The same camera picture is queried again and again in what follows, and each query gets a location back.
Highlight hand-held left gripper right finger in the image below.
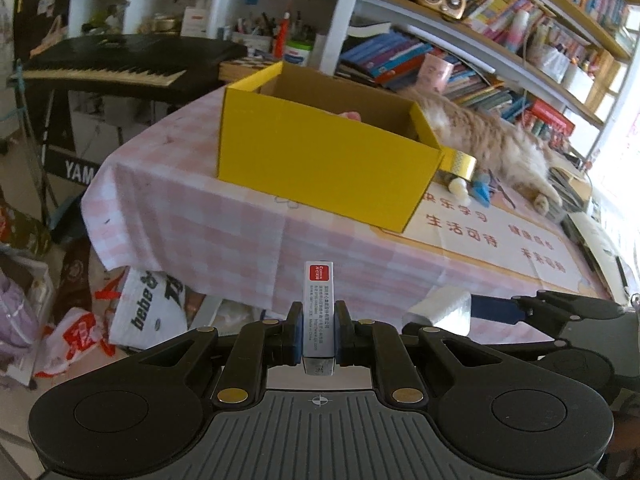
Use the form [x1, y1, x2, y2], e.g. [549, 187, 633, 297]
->
[334, 301, 506, 406]

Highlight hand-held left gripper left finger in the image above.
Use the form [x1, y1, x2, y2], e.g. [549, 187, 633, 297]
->
[132, 301, 304, 408]

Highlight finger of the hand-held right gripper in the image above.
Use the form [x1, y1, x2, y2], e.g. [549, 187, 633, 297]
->
[470, 289, 628, 327]

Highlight small white box red label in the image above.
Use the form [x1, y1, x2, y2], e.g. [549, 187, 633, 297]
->
[301, 261, 337, 377]

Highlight white charger plug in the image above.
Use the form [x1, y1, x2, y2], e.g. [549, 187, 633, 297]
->
[401, 287, 472, 337]

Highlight gold tape roll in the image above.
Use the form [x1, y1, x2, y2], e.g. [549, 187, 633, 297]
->
[434, 147, 478, 183]

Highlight yellow cardboard box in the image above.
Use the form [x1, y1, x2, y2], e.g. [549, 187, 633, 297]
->
[216, 60, 445, 234]

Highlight pink checked cloth desktop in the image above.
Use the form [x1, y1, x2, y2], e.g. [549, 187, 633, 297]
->
[80, 82, 626, 343]

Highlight white paper sheets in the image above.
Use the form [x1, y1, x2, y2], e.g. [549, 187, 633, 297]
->
[562, 210, 631, 301]

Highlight stack of notebooks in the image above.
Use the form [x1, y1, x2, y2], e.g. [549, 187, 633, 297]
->
[547, 165, 593, 211]

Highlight white printed plastic bag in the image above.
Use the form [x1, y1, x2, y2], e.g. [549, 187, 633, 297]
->
[107, 267, 191, 353]

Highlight fluffy orange white cat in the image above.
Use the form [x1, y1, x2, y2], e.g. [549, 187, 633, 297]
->
[400, 87, 566, 216]

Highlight red boxed book set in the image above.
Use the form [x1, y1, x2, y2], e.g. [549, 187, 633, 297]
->
[525, 99, 576, 136]

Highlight red white plastic bag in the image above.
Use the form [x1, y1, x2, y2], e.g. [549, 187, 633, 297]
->
[32, 307, 118, 381]

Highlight white pen holder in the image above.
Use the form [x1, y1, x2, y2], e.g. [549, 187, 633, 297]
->
[560, 60, 596, 103]

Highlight pink printed cup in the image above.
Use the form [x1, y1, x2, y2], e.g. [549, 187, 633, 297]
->
[417, 54, 457, 93]

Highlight wooden chessboard box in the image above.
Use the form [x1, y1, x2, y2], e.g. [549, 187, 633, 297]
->
[218, 57, 281, 81]

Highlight white jar green label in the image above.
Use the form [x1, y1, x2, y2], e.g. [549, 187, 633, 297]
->
[285, 40, 315, 67]

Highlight row of blue books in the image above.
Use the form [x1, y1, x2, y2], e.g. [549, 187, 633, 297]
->
[337, 27, 531, 121]

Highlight black keyboard stand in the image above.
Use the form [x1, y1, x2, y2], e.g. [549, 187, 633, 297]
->
[40, 87, 131, 231]

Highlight purple cloth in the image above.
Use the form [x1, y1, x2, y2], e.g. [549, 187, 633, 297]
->
[0, 265, 41, 351]

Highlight red white bottle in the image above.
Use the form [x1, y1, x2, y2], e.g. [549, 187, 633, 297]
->
[272, 12, 292, 58]

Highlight row of colourful books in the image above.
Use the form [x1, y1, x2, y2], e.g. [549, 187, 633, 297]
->
[400, 0, 631, 56]

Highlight black electronic keyboard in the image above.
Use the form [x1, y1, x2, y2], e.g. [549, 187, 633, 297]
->
[20, 35, 248, 103]

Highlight white side shelf unit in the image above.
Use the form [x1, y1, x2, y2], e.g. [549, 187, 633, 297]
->
[67, 0, 346, 61]

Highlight white bookshelf frame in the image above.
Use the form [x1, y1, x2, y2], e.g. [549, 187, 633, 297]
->
[320, 0, 636, 161]

